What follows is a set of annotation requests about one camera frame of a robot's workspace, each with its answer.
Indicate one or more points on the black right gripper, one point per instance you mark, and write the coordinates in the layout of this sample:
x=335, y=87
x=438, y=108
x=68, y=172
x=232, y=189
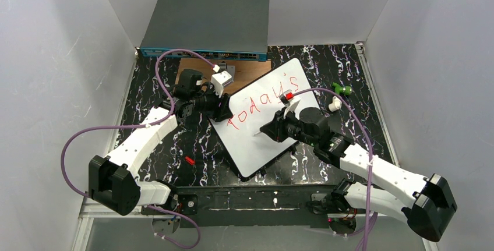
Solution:
x=279, y=128

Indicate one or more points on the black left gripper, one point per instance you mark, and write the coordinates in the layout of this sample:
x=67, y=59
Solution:
x=219, y=108

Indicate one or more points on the white whiteboard black frame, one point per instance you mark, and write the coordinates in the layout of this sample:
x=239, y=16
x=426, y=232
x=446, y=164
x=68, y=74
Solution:
x=255, y=105

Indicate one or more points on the red marker cap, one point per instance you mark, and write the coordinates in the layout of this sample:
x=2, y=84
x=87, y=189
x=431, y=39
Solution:
x=190, y=160

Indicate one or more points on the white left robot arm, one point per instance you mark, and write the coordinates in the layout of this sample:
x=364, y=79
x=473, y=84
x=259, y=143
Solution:
x=114, y=179

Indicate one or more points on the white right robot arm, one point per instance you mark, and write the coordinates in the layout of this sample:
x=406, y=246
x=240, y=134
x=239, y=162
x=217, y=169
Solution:
x=425, y=204

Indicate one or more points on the brown wooden board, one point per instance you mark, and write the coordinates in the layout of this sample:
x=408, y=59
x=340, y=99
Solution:
x=245, y=71

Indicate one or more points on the green white plastic fitting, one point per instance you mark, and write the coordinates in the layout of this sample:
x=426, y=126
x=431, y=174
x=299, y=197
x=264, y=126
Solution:
x=340, y=91

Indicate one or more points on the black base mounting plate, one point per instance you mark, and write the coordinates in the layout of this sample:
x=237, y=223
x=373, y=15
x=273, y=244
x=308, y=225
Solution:
x=248, y=206

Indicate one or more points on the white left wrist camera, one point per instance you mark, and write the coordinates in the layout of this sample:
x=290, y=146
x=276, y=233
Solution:
x=220, y=79

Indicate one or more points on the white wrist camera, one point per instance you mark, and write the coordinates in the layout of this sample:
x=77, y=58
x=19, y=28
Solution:
x=220, y=79
x=290, y=102

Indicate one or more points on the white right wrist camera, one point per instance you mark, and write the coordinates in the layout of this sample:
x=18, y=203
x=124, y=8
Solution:
x=290, y=102

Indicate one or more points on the grey metal clamp bracket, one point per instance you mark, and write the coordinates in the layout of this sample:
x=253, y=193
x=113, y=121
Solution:
x=231, y=71

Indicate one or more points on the grey blue network switch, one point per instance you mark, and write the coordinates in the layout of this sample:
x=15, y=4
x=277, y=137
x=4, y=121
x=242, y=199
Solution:
x=215, y=29

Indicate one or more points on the aluminium frame rail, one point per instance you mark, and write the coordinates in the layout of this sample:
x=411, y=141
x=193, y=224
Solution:
x=346, y=225

